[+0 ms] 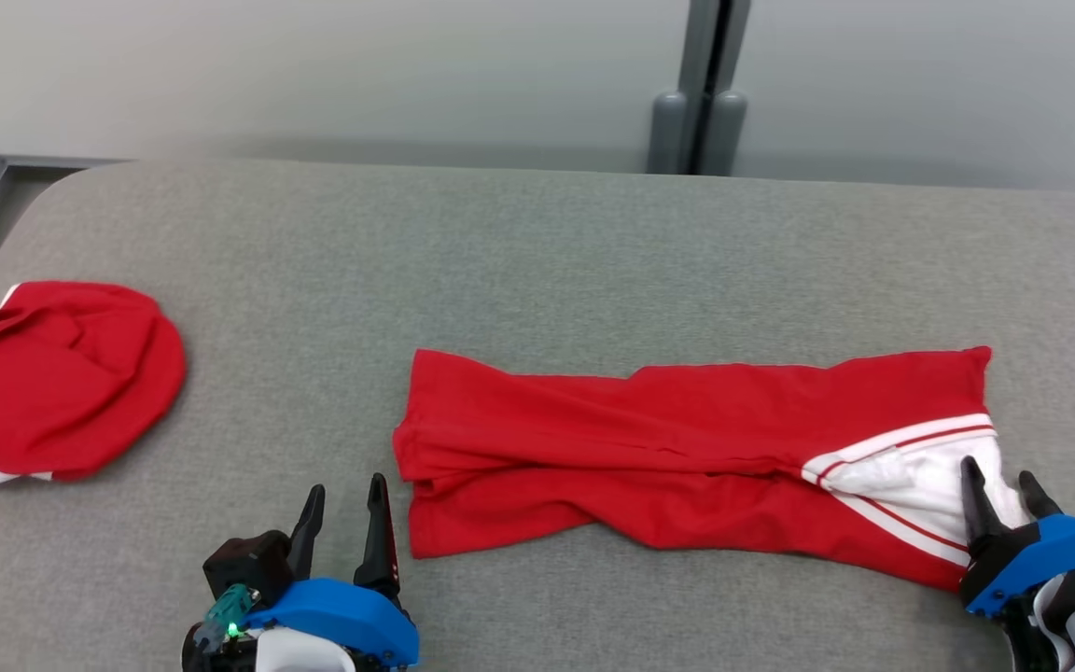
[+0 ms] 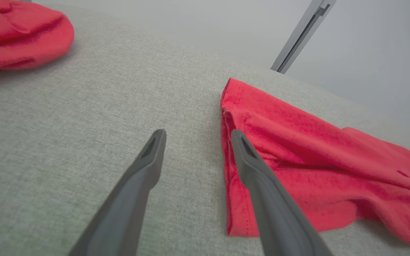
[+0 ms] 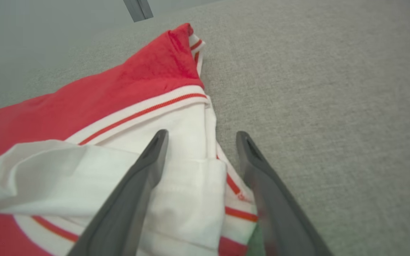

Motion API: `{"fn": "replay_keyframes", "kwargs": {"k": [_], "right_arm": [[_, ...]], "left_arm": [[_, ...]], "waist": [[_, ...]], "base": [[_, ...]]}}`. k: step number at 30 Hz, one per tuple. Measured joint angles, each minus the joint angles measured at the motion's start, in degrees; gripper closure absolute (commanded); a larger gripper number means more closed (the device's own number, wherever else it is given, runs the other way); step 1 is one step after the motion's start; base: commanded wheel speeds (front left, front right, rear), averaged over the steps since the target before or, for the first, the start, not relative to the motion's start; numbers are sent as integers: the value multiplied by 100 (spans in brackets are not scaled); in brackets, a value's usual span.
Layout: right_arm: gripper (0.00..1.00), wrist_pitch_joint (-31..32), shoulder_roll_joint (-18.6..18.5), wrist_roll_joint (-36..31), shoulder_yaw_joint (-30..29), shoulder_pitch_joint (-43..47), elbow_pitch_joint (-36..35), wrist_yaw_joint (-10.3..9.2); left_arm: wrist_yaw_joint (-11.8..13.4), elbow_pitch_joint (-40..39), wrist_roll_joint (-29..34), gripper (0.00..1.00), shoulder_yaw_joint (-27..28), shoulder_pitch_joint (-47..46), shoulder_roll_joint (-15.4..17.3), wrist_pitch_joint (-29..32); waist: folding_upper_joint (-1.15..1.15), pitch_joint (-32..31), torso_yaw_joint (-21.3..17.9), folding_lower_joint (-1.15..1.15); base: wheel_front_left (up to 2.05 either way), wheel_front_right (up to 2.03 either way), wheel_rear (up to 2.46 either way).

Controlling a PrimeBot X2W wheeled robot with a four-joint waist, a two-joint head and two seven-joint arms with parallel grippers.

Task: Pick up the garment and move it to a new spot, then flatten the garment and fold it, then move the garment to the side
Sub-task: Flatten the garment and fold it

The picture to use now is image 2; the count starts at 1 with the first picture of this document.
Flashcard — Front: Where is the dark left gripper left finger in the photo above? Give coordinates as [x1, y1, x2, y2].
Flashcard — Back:
[69, 129, 167, 256]

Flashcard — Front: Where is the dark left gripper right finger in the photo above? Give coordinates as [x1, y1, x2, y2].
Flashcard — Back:
[230, 129, 334, 256]

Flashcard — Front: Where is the red garment with striped trim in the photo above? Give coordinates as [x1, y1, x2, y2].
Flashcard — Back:
[220, 77, 410, 249]

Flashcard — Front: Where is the red garment with white hem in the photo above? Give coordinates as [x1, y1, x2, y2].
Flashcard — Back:
[0, 0, 75, 78]

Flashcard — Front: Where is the grey fabric sofa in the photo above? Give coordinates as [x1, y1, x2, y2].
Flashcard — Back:
[0, 3, 410, 256]

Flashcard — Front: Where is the grey partition post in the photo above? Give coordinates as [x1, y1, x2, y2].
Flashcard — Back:
[270, 0, 337, 75]

